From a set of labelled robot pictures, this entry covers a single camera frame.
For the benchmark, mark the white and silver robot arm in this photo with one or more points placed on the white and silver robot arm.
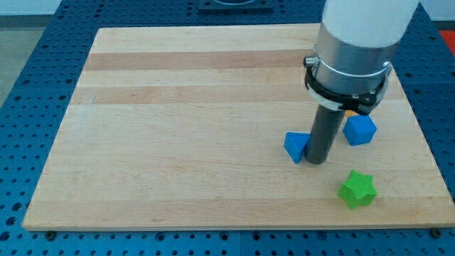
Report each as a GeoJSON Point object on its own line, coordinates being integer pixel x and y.
{"type": "Point", "coordinates": [352, 56]}

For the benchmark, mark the light wooden board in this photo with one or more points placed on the light wooden board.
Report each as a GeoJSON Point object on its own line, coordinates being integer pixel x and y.
{"type": "Point", "coordinates": [183, 128]}

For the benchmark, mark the blue triangular block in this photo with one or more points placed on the blue triangular block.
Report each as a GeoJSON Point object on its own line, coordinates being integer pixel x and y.
{"type": "Point", "coordinates": [295, 144]}

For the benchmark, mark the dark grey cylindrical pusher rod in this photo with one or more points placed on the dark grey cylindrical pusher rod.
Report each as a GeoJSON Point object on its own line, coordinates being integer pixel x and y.
{"type": "Point", "coordinates": [323, 132]}

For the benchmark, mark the orange block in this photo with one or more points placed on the orange block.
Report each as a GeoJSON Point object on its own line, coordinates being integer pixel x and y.
{"type": "Point", "coordinates": [350, 113]}

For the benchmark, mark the blue hexagonal block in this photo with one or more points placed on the blue hexagonal block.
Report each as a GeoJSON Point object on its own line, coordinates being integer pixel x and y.
{"type": "Point", "coordinates": [359, 129]}

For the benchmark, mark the green star block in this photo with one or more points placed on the green star block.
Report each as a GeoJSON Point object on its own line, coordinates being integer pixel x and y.
{"type": "Point", "coordinates": [358, 189]}

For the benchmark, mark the red object at right edge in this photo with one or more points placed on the red object at right edge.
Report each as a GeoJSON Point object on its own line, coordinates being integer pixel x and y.
{"type": "Point", "coordinates": [449, 39]}

